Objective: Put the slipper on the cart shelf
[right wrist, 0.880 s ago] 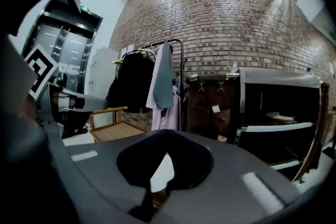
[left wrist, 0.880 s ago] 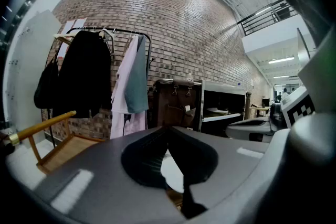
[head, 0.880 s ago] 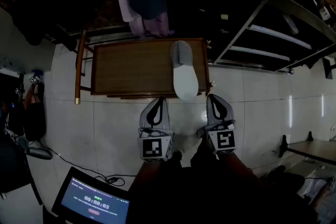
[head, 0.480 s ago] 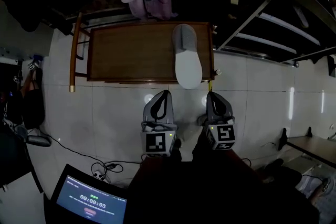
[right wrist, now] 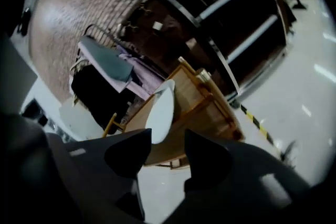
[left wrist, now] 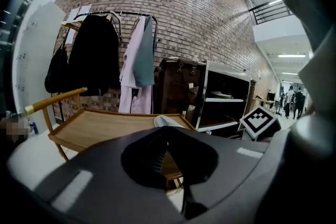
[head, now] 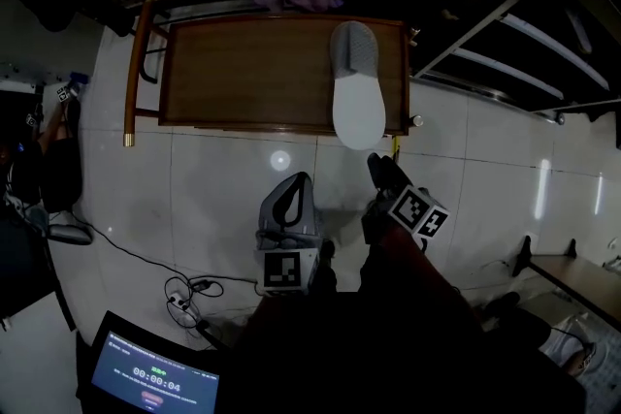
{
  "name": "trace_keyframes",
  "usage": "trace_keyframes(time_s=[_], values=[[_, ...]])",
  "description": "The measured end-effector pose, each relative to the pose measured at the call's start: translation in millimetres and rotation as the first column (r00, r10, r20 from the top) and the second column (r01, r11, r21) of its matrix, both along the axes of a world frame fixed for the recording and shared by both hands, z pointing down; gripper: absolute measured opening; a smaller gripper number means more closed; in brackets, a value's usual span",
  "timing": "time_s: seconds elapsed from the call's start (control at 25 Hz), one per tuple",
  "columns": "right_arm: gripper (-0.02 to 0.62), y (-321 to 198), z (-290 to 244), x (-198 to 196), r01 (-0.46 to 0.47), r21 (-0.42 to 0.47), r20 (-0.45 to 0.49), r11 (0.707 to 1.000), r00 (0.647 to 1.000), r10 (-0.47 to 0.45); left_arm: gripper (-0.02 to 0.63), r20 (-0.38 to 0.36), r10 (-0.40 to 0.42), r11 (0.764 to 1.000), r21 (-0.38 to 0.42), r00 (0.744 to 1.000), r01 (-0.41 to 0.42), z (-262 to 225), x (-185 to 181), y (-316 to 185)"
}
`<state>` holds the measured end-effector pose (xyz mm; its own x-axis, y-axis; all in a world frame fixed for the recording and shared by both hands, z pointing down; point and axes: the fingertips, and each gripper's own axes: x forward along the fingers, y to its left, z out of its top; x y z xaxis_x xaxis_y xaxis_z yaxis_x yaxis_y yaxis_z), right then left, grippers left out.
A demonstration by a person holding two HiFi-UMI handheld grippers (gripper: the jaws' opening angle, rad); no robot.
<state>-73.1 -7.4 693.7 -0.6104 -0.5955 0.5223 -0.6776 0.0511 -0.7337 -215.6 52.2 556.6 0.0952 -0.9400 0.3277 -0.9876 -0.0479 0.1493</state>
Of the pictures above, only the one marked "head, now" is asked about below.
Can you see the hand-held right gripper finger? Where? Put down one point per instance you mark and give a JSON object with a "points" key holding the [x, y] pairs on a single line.
{"points": [[399, 177], [374, 169]]}

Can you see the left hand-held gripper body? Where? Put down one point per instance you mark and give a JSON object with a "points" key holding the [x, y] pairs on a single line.
{"points": [[291, 269]]}

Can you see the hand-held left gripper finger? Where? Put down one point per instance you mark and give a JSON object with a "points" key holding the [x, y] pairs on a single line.
{"points": [[297, 206], [278, 208]]}

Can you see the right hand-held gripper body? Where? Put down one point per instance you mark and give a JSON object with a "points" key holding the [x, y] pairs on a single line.
{"points": [[418, 212]]}

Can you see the grey and white slipper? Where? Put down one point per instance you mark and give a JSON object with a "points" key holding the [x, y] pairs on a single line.
{"points": [[359, 109]]}

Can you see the brown wooden cart shelf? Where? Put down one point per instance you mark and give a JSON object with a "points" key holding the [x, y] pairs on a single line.
{"points": [[252, 68]]}

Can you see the person's right forearm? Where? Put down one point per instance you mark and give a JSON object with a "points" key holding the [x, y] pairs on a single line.
{"points": [[417, 276]]}

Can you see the person's left forearm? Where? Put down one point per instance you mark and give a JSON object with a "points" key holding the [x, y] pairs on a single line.
{"points": [[271, 320]]}

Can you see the white power strip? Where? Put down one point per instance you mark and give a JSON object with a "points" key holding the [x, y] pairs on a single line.
{"points": [[180, 305]]}

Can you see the person's own dark clothing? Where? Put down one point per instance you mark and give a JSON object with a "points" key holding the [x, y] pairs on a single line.
{"points": [[388, 363]]}

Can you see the brown table with black legs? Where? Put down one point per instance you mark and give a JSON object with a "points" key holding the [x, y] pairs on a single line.
{"points": [[577, 276]]}

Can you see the black laptop with lit screen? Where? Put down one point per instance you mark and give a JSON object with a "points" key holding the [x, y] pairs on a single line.
{"points": [[153, 378]]}

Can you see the metal frame rack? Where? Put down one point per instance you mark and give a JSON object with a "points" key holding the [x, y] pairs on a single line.
{"points": [[524, 14]]}

